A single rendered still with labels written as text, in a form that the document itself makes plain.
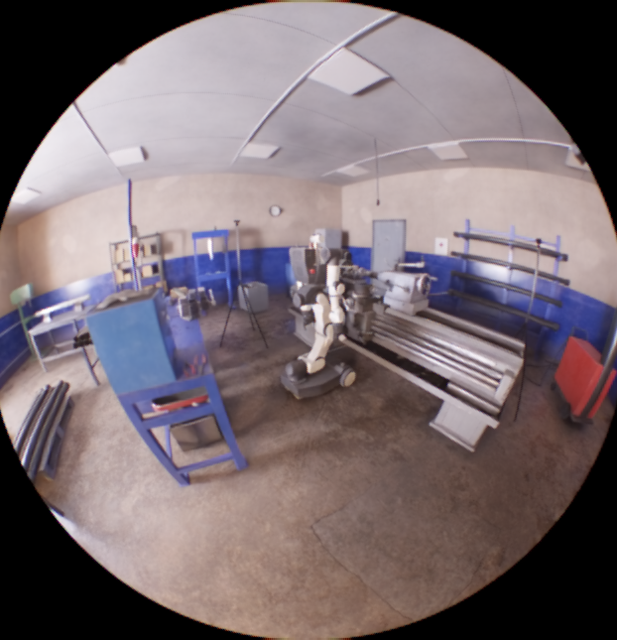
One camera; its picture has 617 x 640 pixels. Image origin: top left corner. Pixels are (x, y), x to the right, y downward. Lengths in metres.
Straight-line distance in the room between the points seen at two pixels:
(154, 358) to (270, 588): 1.32
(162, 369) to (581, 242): 5.56
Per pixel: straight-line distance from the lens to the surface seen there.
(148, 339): 0.97
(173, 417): 1.19
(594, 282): 5.04
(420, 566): 1.53
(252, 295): 4.31
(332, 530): 1.44
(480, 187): 5.09
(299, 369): 1.94
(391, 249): 5.77
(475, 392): 1.79
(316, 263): 1.64
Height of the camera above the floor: 1.41
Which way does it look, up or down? 21 degrees down
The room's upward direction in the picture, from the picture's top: 1 degrees counter-clockwise
